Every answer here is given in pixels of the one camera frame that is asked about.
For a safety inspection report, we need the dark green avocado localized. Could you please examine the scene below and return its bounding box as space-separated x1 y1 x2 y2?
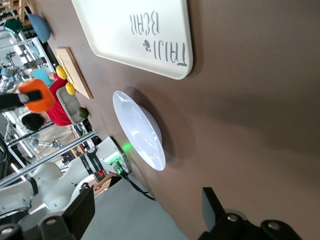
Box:
77 106 89 119

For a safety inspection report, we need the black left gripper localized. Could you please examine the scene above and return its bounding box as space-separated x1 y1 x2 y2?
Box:
0 90 43 111

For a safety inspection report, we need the grey divided tray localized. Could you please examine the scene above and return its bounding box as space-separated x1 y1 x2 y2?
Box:
56 86 86 126

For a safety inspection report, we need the aluminium frame post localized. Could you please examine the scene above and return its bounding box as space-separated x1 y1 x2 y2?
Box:
0 131 98 187

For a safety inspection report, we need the person in red shirt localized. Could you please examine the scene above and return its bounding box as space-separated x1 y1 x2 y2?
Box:
21 72 75 132

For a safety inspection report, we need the cream bear print tray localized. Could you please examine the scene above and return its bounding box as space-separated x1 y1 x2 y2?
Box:
71 0 195 81

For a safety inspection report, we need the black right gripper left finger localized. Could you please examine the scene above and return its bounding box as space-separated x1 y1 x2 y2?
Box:
0 186 96 240

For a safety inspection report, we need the black base cable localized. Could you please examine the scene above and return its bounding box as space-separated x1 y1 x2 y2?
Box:
119 169 156 201

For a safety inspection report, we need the blue bowl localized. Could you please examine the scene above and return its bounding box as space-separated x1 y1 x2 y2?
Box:
26 13 52 43

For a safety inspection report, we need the pale lavender plate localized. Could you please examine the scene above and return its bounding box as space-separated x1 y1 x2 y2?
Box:
112 89 167 172

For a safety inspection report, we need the orange fruit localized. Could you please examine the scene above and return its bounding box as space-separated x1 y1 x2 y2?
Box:
18 79 56 112

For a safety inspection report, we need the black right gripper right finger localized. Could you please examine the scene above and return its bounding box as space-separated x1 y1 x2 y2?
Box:
197 187 303 240

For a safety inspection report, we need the wooden drying rack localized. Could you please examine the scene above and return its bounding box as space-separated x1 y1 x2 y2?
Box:
0 0 38 26

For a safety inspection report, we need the wooden cutting board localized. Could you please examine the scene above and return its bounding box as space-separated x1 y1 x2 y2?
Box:
54 47 93 100

